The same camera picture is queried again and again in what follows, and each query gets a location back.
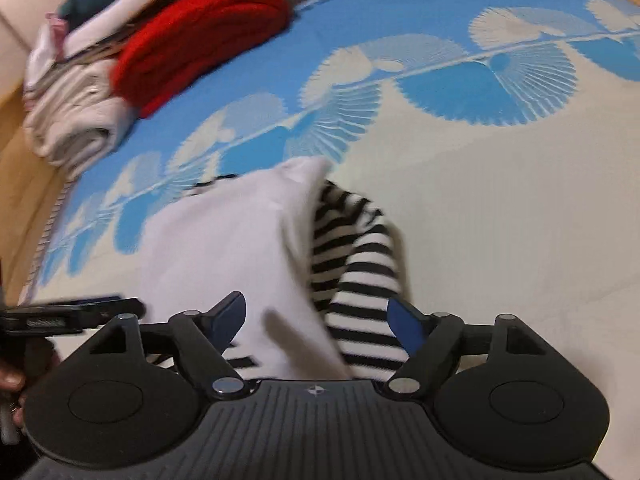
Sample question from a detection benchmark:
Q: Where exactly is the person's left hand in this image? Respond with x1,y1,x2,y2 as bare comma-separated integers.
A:
0,366,26,424

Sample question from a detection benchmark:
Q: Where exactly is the wooden bed side panel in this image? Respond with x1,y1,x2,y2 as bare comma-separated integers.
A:
0,85,67,303

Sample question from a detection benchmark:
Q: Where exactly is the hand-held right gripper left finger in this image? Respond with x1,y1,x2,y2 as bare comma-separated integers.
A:
88,290,248,402

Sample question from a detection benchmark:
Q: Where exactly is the striped shirt with white vest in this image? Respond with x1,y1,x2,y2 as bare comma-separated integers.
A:
139,156,417,386

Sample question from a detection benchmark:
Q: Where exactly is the stack of folded bedding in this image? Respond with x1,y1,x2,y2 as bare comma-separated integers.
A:
27,0,202,82

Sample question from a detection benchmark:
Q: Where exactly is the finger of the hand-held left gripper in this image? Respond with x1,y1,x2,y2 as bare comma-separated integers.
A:
81,294,126,308
70,298,147,329

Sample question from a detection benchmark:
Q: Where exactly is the blue printed bed mat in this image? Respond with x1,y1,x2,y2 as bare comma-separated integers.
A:
30,0,640,461

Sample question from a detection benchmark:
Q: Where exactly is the cream folded blanket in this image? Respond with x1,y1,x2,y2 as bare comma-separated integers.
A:
23,94,137,182
24,61,120,112

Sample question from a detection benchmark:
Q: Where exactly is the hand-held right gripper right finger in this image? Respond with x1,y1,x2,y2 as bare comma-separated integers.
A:
386,297,547,402

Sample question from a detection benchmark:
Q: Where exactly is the dark patterned folded cloth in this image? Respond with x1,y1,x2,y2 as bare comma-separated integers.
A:
90,0,167,57

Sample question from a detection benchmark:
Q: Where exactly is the red folded blanket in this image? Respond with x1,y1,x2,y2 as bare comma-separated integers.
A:
110,0,294,120

